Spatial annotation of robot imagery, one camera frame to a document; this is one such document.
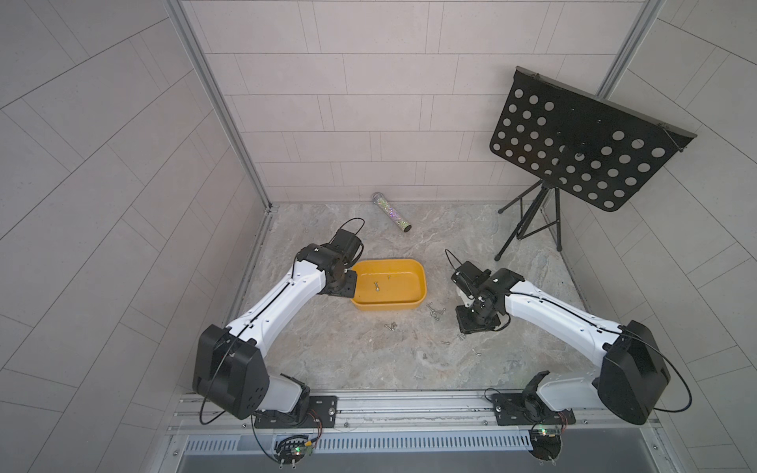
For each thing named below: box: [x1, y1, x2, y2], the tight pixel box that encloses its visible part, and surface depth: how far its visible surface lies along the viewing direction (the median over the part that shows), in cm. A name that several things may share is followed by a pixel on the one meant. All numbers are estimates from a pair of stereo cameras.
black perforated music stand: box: [489, 66, 698, 261], surface depth 74 cm
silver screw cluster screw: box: [425, 301, 447, 322], surface depth 90 cm
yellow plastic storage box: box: [350, 259, 427, 312], surface depth 96 cm
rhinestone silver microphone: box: [371, 192, 413, 233], surface depth 115 cm
